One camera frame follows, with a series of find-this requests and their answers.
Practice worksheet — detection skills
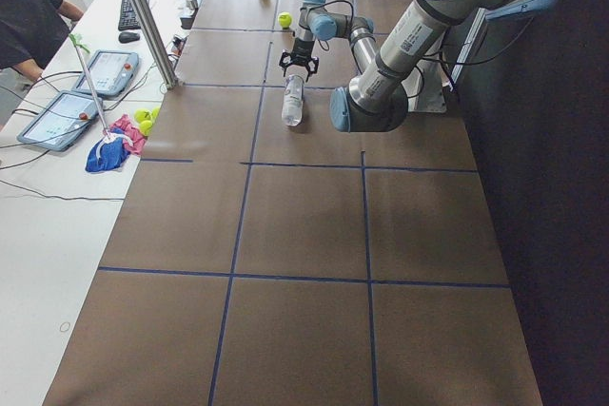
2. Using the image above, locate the aluminium frame post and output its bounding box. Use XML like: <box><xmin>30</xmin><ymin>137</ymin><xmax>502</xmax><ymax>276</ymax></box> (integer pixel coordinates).
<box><xmin>131</xmin><ymin>0</ymin><xmax>178</xmax><ymax>90</ymax></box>

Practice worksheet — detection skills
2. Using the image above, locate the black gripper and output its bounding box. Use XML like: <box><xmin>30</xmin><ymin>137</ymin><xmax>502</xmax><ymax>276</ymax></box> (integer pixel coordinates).
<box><xmin>279</xmin><ymin>38</ymin><xmax>319</xmax><ymax>82</ymax></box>

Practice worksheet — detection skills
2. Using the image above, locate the teach pendant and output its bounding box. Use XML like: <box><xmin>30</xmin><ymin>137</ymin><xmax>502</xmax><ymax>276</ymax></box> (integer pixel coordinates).
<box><xmin>16</xmin><ymin>91</ymin><xmax>98</xmax><ymax>152</ymax></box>
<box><xmin>88</xmin><ymin>50</ymin><xmax>140</xmax><ymax>99</ymax></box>

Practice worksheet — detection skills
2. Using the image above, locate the spare yellow tennis ball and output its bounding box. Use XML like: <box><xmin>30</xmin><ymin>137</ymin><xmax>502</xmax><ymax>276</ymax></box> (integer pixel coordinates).
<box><xmin>138</xmin><ymin>120</ymin><xmax>154</xmax><ymax>137</ymax></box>

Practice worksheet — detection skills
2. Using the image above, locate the black computer mouse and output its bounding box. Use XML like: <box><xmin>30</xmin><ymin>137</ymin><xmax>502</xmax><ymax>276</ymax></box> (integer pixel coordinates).
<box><xmin>118</xmin><ymin>30</ymin><xmax>140</xmax><ymax>44</ymax></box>

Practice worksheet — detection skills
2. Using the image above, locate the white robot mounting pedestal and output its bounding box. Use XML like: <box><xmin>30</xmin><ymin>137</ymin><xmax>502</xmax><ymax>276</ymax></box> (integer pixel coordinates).
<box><xmin>407</xmin><ymin>60</ymin><xmax>447</xmax><ymax>114</ymax></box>

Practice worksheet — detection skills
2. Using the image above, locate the lower teach pendant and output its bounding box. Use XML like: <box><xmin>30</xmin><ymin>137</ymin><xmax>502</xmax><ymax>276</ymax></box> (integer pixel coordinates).
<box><xmin>16</xmin><ymin>91</ymin><xmax>98</xmax><ymax>152</ymax></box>

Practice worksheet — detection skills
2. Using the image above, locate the blue cloth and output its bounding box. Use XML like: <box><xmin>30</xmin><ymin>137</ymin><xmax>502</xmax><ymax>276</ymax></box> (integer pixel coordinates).
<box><xmin>85</xmin><ymin>139</ymin><xmax>129</xmax><ymax>173</ymax></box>

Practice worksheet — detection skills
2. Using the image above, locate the clear tennis ball can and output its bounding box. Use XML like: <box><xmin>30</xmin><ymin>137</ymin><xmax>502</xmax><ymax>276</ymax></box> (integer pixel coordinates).
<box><xmin>282</xmin><ymin>74</ymin><xmax>305</xmax><ymax>126</ymax></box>

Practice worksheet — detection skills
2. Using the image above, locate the upper teach pendant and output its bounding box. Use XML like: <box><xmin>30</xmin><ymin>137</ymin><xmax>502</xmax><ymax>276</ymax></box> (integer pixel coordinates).
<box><xmin>88</xmin><ymin>50</ymin><xmax>140</xmax><ymax>99</ymax></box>

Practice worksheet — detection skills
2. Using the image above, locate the small metal cup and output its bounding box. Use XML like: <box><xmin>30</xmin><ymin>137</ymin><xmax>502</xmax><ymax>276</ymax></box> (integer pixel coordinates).
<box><xmin>185</xmin><ymin>0</ymin><xmax>199</xmax><ymax>10</ymax></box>

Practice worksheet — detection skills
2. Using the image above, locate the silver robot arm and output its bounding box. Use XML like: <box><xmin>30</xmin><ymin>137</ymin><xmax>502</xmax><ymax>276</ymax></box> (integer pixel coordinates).
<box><xmin>279</xmin><ymin>0</ymin><xmax>558</xmax><ymax>132</ymax></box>

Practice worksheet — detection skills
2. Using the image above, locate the black keyboard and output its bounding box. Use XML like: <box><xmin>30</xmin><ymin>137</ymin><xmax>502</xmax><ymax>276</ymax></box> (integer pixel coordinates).
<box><xmin>118</xmin><ymin>0</ymin><xmax>141</xmax><ymax>31</ymax></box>

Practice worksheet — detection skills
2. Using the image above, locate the person in black shirt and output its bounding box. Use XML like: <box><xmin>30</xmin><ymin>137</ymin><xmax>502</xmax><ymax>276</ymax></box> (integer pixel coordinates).
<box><xmin>1</xmin><ymin>0</ymin><xmax>84</xmax><ymax>82</ymax></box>

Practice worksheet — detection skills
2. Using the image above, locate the pink cloth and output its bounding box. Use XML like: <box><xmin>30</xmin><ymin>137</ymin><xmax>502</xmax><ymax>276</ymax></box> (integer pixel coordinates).
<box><xmin>110</xmin><ymin>114</ymin><xmax>147</xmax><ymax>156</ymax></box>

